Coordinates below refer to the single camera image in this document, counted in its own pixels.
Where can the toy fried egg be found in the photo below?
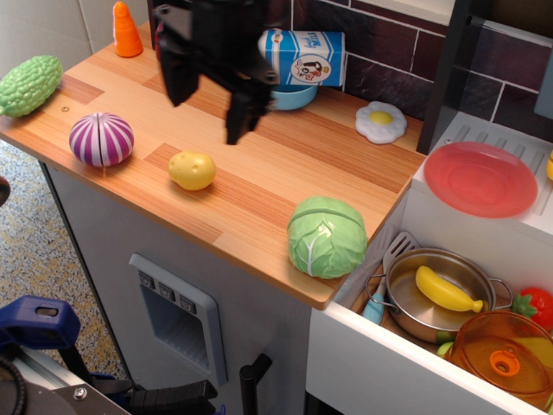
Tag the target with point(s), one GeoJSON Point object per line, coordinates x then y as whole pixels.
{"type": "Point", "coordinates": [380, 123]}

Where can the light blue utensil handle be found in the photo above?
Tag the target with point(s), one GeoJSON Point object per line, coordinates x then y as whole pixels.
{"type": "Point", "coordinates": [375, 306]}

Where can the steel pot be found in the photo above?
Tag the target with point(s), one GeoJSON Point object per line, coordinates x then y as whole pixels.
{"type": "Point", "coordinates": [426, 319]}

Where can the upright orange toy carrot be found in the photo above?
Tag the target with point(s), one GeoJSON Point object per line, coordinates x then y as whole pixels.
{"type": "Point", "coordinates": [125, 34]}

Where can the blue clamp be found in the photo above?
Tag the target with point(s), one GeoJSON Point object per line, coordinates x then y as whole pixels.
{"type": "Point", "coordinates": [38, 323]}

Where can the black door handle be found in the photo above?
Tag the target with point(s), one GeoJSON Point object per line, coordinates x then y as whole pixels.
{"type": "Point", "coordinates": [249, 376]}

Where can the black ribbed clamp grip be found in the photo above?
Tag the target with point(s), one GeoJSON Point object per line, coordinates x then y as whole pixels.
{"type": "Point", "coordinates": [194, 398]}

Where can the red plastic plate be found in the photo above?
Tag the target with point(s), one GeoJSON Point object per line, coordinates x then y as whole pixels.
{"type": "Point", "coordinates": [480, 180]}

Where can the orange transparent lid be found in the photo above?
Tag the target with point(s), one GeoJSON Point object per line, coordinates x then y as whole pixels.
{"type": "Point", "coordinates": [510, 352]}

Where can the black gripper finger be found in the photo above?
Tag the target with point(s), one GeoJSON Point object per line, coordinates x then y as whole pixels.
{"type": "Point", "coordinates": [180, 75]}
{"type": "Point", "coordinates": [245, 110]}

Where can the red toy strawberry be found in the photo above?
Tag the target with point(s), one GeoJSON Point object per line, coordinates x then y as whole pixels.
{"type": "Point", "coordinates": [535, 304]}

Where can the grey ice dispenser panel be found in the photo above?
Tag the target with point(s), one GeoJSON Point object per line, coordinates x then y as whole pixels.
{"type": "Point", "coordinates": [185, 323]}

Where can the grey slotted spatula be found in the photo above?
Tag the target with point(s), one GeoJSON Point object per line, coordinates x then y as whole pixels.
{"type": "Point", "coordinates": [404, 242]}

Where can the green toy piece in sink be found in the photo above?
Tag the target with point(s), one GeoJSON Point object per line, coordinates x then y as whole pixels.
{"type": "Point", "coordinates": [445, 343]}

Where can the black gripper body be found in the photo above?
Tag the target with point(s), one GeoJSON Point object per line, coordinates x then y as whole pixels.
{"type": "Point", "coordinates": [224, 35]}

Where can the green toy bitter gourd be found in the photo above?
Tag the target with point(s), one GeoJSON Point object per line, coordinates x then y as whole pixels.
{"type": "Point", "coordinates": [28, 86]}

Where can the yellow toy banana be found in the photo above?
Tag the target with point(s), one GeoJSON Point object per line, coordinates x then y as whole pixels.
{"type": "Point", "coordinates": [443, 293]}

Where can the green toy cabbage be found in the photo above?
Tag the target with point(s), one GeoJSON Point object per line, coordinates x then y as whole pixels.
{"type": "Point", "coordinates": [326, 237]}

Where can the yellow toy at right edge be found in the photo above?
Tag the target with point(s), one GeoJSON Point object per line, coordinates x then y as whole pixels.
{"type": "Point", "coordinates": [549, 166]}

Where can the purple striped toy onion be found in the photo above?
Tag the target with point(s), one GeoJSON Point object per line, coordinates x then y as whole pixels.
{"type": "Point", "coordinates": [101, 139]}

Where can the blue white milk carton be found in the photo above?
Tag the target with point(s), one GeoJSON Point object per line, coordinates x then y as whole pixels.
{"type": "Point", "coordinates": [309, 58]}

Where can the light blue bowl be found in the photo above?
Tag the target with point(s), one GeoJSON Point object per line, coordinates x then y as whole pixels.
{"type": "Point", "coordinates": [292, 97]}

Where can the yellow toy potato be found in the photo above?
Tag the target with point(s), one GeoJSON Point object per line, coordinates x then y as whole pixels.
{"type": "Point", "coordinates": [192, 170]}

